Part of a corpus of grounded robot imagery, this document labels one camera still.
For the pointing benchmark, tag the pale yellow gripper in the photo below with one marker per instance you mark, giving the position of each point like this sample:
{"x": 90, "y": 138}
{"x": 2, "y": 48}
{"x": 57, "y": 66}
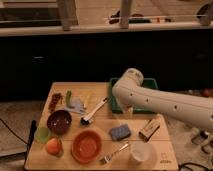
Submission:
{"x": 128, "y": 112}

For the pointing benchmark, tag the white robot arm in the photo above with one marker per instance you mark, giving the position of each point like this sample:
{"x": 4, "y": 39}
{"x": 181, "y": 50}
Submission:
{"x": 193, "y": 110}

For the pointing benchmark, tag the orange red bowl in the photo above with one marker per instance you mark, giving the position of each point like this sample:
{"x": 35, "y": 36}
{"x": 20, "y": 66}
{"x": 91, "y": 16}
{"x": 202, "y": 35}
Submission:
{"x": 86, "y": 146}

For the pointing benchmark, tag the dark maroon bowl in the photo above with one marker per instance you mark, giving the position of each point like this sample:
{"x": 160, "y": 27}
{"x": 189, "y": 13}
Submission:
{"x": 59, "y": 122}

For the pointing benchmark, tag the blue sponge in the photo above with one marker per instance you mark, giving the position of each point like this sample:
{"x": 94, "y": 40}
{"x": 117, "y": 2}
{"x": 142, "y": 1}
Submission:
{"x": 120, "y": 132}

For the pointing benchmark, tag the brown wooden box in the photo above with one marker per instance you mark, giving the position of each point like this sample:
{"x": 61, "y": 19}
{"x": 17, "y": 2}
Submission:
{"x": 149, "y": 129}

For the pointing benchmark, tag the green plastic tray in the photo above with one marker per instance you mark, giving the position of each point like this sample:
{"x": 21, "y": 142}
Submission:
{"x": 147, "y": 83}

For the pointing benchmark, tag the white plastic cup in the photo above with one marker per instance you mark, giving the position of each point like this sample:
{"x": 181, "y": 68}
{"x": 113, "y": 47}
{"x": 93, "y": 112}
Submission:
{"x": 140, "y": 152}

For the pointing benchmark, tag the yellow banana toy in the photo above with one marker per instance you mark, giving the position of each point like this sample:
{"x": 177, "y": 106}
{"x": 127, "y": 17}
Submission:
{"x": 86, "y": 100}

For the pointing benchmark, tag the silver fork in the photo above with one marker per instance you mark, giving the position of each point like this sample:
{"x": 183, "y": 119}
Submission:
{"x": 106, "y": 159}

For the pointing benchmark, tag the green pepper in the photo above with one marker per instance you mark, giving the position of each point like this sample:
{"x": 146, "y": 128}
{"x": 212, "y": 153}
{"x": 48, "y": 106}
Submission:
{"x": 68, "y": 99}

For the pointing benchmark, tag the brown dried food strip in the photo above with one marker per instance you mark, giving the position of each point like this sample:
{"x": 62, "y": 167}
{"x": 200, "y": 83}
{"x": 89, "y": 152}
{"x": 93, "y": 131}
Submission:
{"x": 56, "y": 97}

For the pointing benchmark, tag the orange fruit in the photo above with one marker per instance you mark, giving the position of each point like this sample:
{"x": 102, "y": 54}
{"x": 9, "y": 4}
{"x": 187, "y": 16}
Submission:
{"x": 54, "y": 146}

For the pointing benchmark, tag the green plastic cup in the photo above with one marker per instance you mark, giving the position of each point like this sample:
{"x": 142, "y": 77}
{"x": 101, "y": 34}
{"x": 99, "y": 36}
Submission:
{"x": 42, "y": 135}

